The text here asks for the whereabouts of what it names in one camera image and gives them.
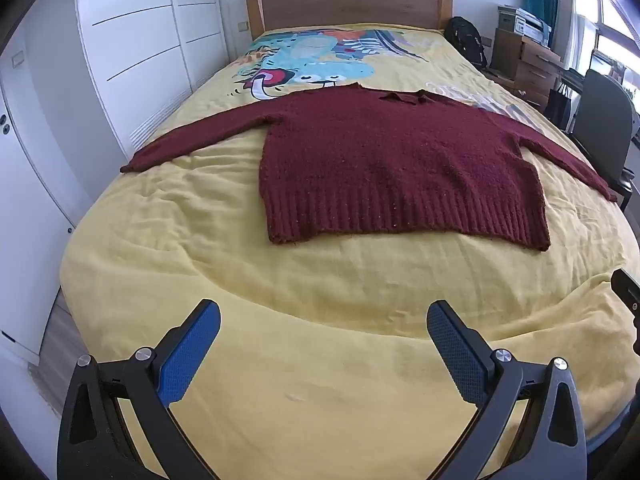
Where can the white wardrobe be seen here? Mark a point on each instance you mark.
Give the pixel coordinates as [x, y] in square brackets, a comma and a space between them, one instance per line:
[140, 50]

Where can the wooden bed headboard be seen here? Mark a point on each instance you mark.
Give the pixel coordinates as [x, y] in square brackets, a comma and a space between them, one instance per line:
[350, 5]

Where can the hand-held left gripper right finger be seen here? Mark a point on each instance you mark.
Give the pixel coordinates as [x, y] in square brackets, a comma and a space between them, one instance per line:
[455, 355]

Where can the window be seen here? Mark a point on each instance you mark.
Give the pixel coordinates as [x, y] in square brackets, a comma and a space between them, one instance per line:
[607, 15]

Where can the yellow printed blanket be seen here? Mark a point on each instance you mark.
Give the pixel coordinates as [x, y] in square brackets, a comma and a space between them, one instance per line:
[300, 310]

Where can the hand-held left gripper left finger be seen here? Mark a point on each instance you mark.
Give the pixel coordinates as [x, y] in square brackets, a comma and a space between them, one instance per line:
[192, 355]

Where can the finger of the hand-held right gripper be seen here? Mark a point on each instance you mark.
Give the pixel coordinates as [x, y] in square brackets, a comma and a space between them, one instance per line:
[626, 289]

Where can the black office chair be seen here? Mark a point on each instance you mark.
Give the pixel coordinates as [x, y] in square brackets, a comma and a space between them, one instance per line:
[605, 115]

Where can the dark red knitted sweater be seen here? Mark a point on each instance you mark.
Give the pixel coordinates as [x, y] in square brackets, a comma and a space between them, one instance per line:
[390, 170]

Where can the wooden drawer cabinet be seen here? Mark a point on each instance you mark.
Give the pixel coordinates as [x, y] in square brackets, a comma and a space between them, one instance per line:
[530, 65]

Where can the black paper bag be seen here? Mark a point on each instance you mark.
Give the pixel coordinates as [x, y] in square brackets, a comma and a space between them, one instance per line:
[559, 107]

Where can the grey printer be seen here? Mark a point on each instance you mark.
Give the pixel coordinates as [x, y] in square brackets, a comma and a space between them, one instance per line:
[522, 22]

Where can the black backpack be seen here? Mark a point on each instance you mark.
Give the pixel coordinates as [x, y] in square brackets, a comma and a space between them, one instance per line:
[465, 40]

